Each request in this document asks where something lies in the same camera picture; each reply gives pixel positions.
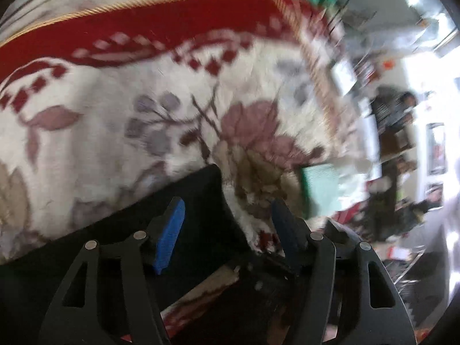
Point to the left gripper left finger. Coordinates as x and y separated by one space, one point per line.
109 290

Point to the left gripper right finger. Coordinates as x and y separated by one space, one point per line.
342 282

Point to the black pants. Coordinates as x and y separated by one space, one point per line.
207 240

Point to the red white floral blanket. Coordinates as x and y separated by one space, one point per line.
109 113

